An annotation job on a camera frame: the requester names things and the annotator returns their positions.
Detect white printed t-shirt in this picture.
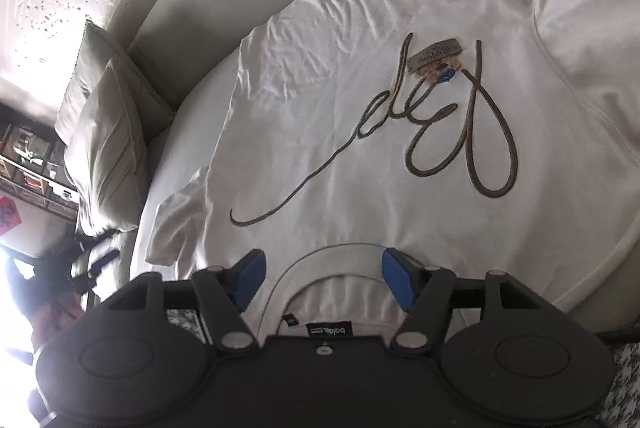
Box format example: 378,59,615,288
144,0,640,339

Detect houndstooth trouser leg left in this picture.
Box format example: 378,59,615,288
165,309,208,344

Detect houndstooth trouser leg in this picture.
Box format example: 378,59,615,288
165,309,208,344
599,326,640,428

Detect olive front pillow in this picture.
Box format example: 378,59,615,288
64,66,148,237

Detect olive pillow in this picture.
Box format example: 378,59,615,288
64,66,148,237
54,19,175,146

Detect grey round sofa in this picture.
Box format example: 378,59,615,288
102,0,640,349

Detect houndstooth trouser leg right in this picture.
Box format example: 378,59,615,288
599,326,640,428

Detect olive back pillow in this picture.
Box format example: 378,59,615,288
54,19,175,146

